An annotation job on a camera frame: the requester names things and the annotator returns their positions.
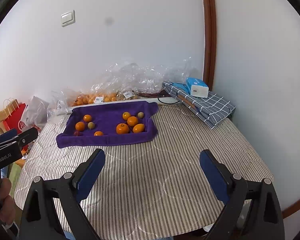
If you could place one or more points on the white wall switch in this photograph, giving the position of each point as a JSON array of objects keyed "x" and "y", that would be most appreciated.
[{"x": 68, "y": 18}]

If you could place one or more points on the plastic bag of brown fruit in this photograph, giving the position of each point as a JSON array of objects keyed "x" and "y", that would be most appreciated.
[{"x": 127, "y": 95}]

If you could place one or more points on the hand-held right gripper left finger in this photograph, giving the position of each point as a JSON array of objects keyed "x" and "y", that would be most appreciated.
[{"x": 90, "y": 177}]

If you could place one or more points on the crumpled clear plastic bag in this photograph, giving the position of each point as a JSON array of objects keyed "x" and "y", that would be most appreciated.
[{"x": 140, "y": 77}]

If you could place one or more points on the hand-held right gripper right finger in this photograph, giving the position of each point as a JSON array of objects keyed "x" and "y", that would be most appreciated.
[{"x": 215, "y": 177}]

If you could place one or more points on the red paper bag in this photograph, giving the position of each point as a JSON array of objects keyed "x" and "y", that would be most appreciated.
[{"x": 13, "y": 120}]

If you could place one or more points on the person's left hand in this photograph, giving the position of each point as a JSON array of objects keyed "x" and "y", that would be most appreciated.
[{"x": 6, "y": 202}]

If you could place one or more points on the blue-grey checked folded cloth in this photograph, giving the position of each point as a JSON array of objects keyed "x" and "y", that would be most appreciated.
[{"x": 210, "y": 110}]

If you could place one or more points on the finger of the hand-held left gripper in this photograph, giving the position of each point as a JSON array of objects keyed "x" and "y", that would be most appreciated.
[
  {"x": 27, "y": 135},
  {"x": 5, "y": 135}
]

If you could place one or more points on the dark red packet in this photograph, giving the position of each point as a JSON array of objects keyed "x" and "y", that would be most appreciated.
[{"x": 150, "y": 95}]

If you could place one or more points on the small yellow-green fruit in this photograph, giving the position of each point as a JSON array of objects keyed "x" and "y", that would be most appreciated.
[
  {"x": 140, "y": 115},
  {"x": 91, "y": 125}
]

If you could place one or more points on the orange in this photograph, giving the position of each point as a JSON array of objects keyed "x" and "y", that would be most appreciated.
[
  {"x": 122, "y": 129},
  {"x": 138, "y": 128},
  {"x": 98, "y": 133},
  {"x": 132, "y": 121},
  {"x": 80, "y": 126},
  {"x": 87, "y": 118},
  {"x": 126, "y": 115}
]

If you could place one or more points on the grey plastic bag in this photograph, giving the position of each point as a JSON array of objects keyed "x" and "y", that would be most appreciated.
[{"x": 36, "y": 110}]

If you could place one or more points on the green cloth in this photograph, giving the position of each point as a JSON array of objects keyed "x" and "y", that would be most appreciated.
[{"x": 13, "y": 177}]

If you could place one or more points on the purple towel covered tray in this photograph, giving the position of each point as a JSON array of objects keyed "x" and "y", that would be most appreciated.
[{"x": 107, "y": 120}]

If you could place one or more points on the blue white tissue pack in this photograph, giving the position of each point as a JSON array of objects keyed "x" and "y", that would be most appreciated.
[{"x": 197, "y": 87}]

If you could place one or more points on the plastic bag of oranges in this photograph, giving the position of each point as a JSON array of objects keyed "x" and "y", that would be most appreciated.
[{"x": 95, "y": 97}]

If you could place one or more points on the brown wooden door frame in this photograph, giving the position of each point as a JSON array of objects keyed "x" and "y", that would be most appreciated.
[{"x": 209, "y": 30}]

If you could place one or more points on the brown wooden baseboard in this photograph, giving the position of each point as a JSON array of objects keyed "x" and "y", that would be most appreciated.
[{"x": 297, "y": 208}]

